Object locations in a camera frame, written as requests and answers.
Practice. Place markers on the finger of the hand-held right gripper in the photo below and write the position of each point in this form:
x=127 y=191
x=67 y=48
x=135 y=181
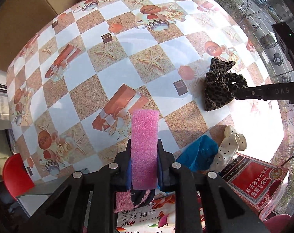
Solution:
x=263 y=93

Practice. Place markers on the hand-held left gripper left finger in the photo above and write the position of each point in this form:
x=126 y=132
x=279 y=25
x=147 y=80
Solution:
x=128 y=177

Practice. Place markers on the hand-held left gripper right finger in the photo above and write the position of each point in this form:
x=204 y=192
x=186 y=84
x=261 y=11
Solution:
x=162 y=177

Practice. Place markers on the thick pink sponge block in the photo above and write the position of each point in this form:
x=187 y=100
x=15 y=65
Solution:
x=145 y=148

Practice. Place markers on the leopard print scrunchie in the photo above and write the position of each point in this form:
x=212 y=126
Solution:
x=218 y=87

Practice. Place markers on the pink sponge with black cloth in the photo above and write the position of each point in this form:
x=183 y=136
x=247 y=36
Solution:
x=123 y=200

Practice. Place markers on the floral tissue box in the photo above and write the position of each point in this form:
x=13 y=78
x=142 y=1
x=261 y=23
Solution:
x=156 y=219

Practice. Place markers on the blue cloth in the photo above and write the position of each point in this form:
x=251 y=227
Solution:
x=200 y=153

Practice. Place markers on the white polka dot scrunchie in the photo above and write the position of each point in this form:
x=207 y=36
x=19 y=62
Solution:
x=228 y=148

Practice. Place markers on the red patterned box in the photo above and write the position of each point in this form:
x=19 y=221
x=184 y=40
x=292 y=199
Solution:
x=253 y=187

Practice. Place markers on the red plastic stool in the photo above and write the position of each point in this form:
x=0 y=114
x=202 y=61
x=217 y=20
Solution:
x=15 y=174

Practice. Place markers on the checkered printed tablecloth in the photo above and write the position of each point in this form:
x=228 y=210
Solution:
x=88 y=60

